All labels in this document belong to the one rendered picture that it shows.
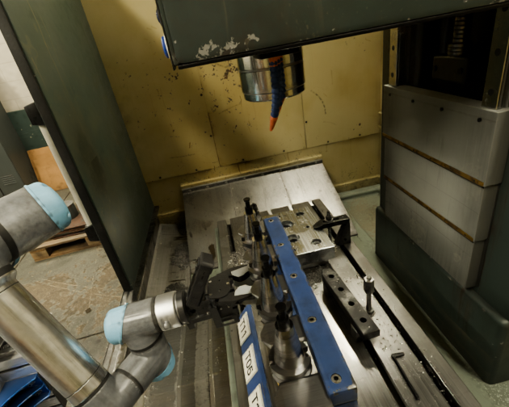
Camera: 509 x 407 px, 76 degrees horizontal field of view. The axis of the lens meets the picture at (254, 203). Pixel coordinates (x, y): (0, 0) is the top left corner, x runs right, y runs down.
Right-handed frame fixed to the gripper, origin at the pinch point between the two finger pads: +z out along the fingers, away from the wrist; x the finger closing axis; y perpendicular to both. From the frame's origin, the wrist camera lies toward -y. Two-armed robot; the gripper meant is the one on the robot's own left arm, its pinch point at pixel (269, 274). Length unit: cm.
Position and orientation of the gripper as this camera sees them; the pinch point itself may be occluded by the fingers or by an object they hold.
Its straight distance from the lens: 70.5
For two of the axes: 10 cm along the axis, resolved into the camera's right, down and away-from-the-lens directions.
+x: 1.6, 4.4, -8.9
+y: 2.1, 8.6, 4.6
